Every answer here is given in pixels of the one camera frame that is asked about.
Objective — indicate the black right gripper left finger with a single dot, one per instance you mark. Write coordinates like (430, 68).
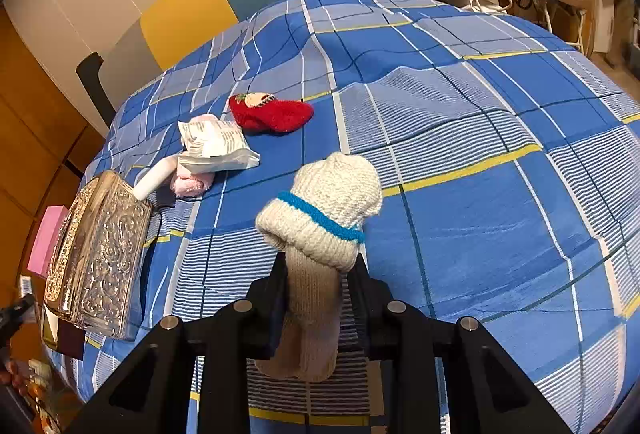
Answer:
(260, 315)

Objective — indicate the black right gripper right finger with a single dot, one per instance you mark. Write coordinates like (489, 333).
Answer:
(382, 322)

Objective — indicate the white knitted hat blue stripe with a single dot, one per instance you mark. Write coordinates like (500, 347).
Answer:
(317, 225)

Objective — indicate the white tissue packet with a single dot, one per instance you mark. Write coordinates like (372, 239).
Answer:
(236, 155)

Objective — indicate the red knitted sock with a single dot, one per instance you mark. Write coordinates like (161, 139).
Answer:
(263, 113)

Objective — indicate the pink towel blue band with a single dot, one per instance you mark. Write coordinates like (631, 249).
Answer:
(192, 176)

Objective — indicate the gold metal tray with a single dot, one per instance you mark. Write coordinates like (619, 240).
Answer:
(60, 335)

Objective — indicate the pink cardboard box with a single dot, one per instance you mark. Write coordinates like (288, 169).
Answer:
(45, 240)

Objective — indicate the wooden wardrobe panels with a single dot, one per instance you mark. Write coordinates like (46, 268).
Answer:
(45, 146)

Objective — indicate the white flat card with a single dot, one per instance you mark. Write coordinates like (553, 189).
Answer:
(155, 177)

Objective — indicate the blue plaid tablecloth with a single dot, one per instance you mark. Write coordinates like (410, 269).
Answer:
(509, 165)

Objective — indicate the black rolled mat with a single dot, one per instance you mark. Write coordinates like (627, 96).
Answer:
(88, 73)

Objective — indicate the grey yellow blue sofa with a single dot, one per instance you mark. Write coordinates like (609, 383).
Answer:
(163, 35)

